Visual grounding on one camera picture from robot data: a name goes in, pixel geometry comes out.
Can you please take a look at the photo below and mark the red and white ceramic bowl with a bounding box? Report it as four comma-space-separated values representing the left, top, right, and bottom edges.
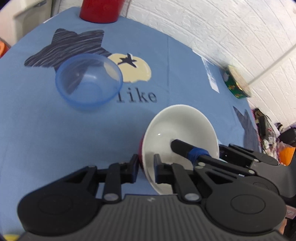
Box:
142, 104, 219, 195

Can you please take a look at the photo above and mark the orange bag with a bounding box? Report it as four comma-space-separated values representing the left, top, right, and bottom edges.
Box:
279, 144, 295, 166

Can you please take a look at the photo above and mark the blue printed tablecloth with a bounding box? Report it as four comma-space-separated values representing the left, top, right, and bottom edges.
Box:
1, 8, 254, 234

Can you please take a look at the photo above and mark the translucent blue plastic bowl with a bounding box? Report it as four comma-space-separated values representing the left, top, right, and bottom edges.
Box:
55, 54, 123, 110

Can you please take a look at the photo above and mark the red thermos jug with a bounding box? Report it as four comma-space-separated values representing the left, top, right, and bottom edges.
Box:
79, 0, 125, 24

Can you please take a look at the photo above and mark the orange plastic basin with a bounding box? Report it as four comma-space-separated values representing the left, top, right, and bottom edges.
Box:
0, 39, 10, 58

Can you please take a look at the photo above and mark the white countertop water dispenser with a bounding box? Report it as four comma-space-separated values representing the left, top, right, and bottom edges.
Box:
0, 0, 52, 46

